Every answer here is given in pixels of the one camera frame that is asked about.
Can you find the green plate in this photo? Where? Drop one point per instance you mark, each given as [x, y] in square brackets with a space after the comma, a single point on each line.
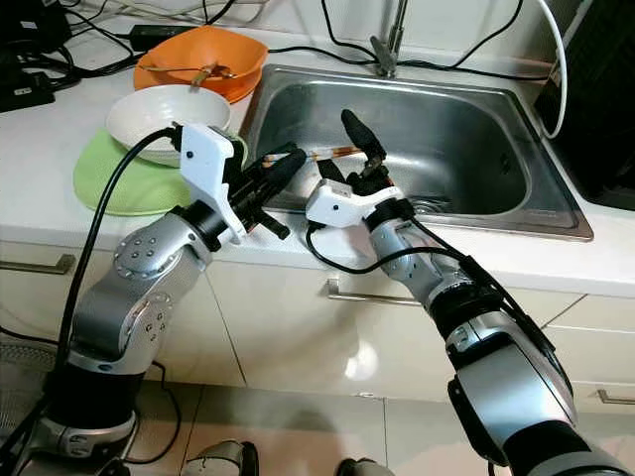
[119, 188]

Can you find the orange bowl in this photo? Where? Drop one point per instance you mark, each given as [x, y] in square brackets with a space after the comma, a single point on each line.
[228, 45]

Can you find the white cabinet door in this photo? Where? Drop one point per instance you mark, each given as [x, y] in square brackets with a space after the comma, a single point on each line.
[40, 297]
[298, 327]

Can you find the grey robot leg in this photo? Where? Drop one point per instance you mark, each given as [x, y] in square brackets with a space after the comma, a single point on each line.
[223, 458]
[357, 468]

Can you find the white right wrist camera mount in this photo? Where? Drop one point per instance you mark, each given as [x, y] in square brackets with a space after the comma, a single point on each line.
[347, 206]

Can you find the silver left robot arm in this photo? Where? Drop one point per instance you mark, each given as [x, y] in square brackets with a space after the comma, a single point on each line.
[139, 297]

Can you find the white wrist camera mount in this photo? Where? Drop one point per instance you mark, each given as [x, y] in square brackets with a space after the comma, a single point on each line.
[347, 206]
[208, 169]

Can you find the black water dispenser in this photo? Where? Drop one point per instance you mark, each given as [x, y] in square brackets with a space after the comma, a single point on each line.
[595, 119]

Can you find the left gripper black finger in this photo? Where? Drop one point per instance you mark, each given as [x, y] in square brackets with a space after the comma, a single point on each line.
[286, 164]
[270, 193]

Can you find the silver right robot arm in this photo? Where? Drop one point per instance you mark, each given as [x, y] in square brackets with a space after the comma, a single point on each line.
[506, 367]

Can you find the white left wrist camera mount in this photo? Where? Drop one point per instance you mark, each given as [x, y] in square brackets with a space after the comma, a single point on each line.
[208, 169]

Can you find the grey floor fan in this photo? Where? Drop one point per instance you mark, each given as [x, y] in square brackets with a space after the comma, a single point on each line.
[25, 416]

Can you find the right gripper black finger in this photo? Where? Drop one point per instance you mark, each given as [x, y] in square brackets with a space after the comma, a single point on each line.
[327, 175]
[363, 134]

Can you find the black power strip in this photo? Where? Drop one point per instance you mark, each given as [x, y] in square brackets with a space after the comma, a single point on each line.
[30, 89]

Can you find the short wooden utensil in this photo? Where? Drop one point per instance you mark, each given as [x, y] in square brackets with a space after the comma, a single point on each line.
[208, 72]

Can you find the black power adapter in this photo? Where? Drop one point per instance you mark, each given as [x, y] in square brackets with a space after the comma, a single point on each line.
[159, 35]

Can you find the metal faucet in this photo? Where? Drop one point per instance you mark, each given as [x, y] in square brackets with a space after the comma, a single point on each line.
[392, 50]

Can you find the white bowl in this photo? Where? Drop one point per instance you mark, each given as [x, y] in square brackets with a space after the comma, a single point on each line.
[159, 114]

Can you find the thin metal spoon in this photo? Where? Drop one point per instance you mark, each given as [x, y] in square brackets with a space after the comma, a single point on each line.
[169, 69]

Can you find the grey left robot leg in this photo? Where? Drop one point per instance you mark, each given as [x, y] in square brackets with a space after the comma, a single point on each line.
[223, 458]

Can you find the black electronic device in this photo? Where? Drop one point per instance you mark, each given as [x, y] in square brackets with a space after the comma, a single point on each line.
[30, 20]

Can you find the stainless steel sink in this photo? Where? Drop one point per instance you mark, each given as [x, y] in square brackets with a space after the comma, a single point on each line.
[476, 139]

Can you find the grey right robot leg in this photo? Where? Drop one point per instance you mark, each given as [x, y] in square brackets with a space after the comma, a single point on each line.
[357, 468]

